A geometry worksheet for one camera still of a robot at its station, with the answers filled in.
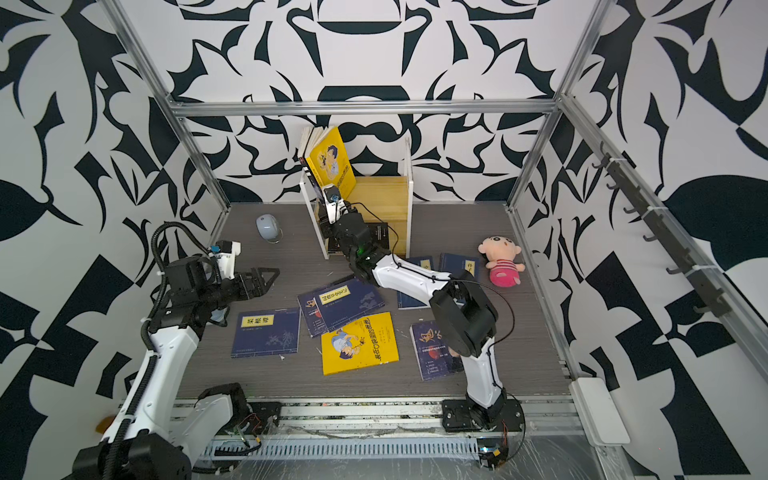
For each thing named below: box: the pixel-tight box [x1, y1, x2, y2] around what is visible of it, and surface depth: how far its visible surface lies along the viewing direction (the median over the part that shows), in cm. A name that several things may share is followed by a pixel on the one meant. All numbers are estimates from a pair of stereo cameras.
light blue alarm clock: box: [255, 214, 283, 244], surface depth 106 cm
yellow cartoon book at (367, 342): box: [321, 312, 400, 376], surface depth 87 cm
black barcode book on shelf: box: [299, 157, 325, 204], surface depth 81 cm
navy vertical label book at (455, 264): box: [439, 252, 481, 283], surface depth 104 cm
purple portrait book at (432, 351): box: [410, 320, 452, 382], surface depth 85 cm
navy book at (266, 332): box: [231, 307, 301, 359], surface depth 89 cm
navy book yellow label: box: [314, 276, 385, 331], surface depth 93 cm
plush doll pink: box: [478, 235, 526, 288], surface depth 100 cm
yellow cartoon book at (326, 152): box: [300, 126, 356, 197], surface depth 83 cm
